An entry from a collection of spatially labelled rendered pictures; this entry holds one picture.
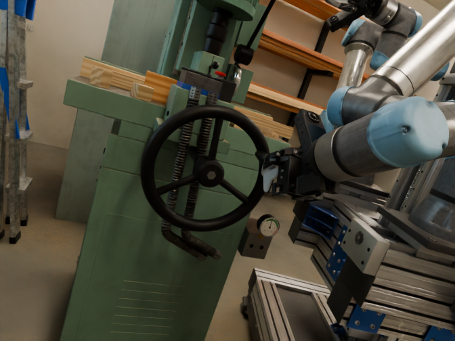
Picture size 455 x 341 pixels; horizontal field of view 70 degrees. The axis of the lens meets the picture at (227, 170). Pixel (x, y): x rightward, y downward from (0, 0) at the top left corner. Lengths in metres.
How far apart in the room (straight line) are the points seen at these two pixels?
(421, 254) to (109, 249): 0.80
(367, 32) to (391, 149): 1.13
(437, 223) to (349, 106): 0.46
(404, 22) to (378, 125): 0.79
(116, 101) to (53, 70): 2.56
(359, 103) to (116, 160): 0.58
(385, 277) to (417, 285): 0.09
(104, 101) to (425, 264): 0.86
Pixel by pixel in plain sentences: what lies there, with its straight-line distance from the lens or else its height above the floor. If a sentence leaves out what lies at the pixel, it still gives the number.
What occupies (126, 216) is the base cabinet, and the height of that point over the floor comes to 0.59.
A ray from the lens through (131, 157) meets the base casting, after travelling 0.86.
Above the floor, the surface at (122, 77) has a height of 0.93.
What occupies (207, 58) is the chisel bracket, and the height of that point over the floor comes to 1.05.
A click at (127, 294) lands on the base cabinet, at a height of 0.35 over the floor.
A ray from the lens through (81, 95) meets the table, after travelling 0.84.
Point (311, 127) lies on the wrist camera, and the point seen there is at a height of 0.97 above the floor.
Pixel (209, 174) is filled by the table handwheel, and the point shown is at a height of 0.81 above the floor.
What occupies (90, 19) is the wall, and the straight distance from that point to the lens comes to 3.35.
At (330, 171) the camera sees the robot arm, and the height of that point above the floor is 0.93.
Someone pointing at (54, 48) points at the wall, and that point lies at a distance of 3.37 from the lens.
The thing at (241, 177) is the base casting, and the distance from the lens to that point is 0.93.
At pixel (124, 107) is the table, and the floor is 0.87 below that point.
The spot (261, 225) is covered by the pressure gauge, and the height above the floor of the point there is 0.66.
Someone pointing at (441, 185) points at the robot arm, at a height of 0.93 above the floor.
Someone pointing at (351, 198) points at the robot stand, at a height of 0.75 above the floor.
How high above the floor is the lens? 0.98
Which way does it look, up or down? 13 degrees down
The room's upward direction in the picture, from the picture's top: 18 degrees clockwise
